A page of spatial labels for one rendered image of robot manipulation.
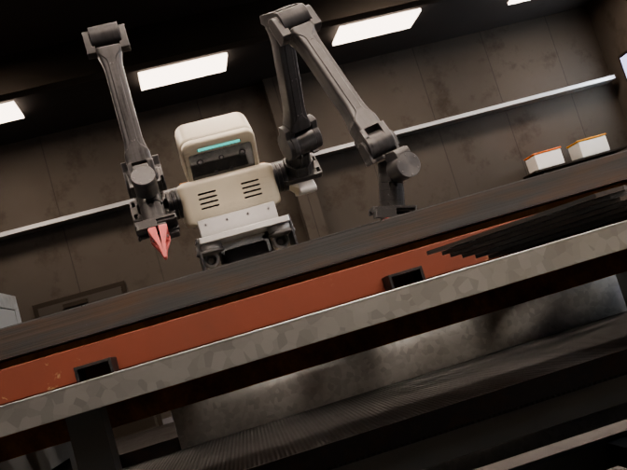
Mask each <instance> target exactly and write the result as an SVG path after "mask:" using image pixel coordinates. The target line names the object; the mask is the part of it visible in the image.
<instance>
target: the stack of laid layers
mask: <svg viewBox="0 0 627 470"><path fill-rule="evenodd" d="M626 180H627V151H623V152H620V153H617V154H614V155H610V156H607V157H603V158H600V159H595V160H591V161H588V162H584V163H581V164H578V165H575V166H571V167H568V168H564V169H561V170H558V171H554V172H551V173H545V174H541V175H539V176H535V177H532V178H528V179H525V180H522V181H519V182H515V183H512V184H508V185H505V186H501V187H496V188H493V189H489V190H486V191H482V192H480V193H476V194H473V195H469V196H466V197H463V198H460V199H456V200H450V201H447V202H443V203H441V204H437V205H434V206H430V207H427V208H424V209H421V210H417V211H414V212H410V213H407V214H402V215H398V216H395V217H391V218H388V219H384V220H382V221H378V222H375V223H371V224H368V225H365V226H362V227H358V228H352V229H349V230H345V231H343V232H339V233H336V234H332V235H329V236H326V237H323V238H319V239H316V240H312V241H309V242H304V243H300V244H297V245H293V246H290V247H287V248H284V249H280V250H277V251H273V252H270V253H267V254H264V255H260V256H254V257H251V258H247V259H245V260H241V261H238V262H234V263H231V264H228V265H225V266H221V267H218V268H214V269H211V270H206V271H202V272H199V273H195V274H192V275H189V276H186V277H182V278H179V279H175V280H172V281H169V282H166V283H160V284H156V285H153V286H149V287H147V288H143V289H140V290H136V291H133V292H130V293H127V294H123V295H120V296H116V297H111V298H108V299H104V300H101V301H97V302H94V303H91V304H88V305H84V306H81V307H77V308H74V309H71V310H68V311H61V312H58V313H54V314H51V315H48V316H45V317H41V318H38V319H34V320H32V321H28V322H25V323H21V324H18V325H13V326H9V327H6V328H2V329H0V362H3V361H6V360H9V359H12V358H16V357H19V356H23V355H25V354H29V353H35V352H38V351H41V350H45V349H47V348H51V347H54V346H58V345H61V344H64V343H67V342H70V341H74V340H77V339H83V338H86V337H89V336H93V335H96V334H99V333H103V332H105V331H109V330H112V329H116V328H119V327H123V326H125V325H131V324H134V323H138V322H141V321H144V320H147V319H151V318H154V317H157V316H161V315H163V314H167V313H170V312H174V311H180V310H183V309H185V308H189V307H192V306H196V305H199V304H203V303H205V302H209V301H212V300H215V299H219V298H222V297H227V296H231V295H234V294H238V293H241V292H243V291H247V290H250V289H254V288H257V287H261V286H263V285H267V284H270V283H276V282H279V281H282V280H285V279H289V278H292V277H296V276H299V275H301V274H305V273H308V272H312V271H315V270H320V269H324V268H327V267H330V266H334V265H337V264H341V263H343V262H347V261H350V260H354V259H357V258H360V257H363V256H369V255H372V254H376V253H379V252H382V251H385V250H388V249H392V248H395V247H399V246H401V245H405V244H408V243H412V242H417V241H420V240H423V239H427V238H430V237H434V236H437V235H440V234H443V233H446V232H450V231H453V230H457V229H460V228H465V227H469V226H472V225H475V224H479V223H481V222H485V221H488V220H492V219H495V218H498V217H501V216H504V215H508V214H514V213H517V212H520V211H523V210H527V209H530V208H533V207H537V206H539V205H543V204H546V203H550V202H553V201H556V200H561V199H565V198H568V197H572V196H575V195H578V194H581V193H584V192H588V191H591V190H595V189H597V188H601V187H607V186H610V185H613V184H617V183H619V182H623V181H626Z"/></svg>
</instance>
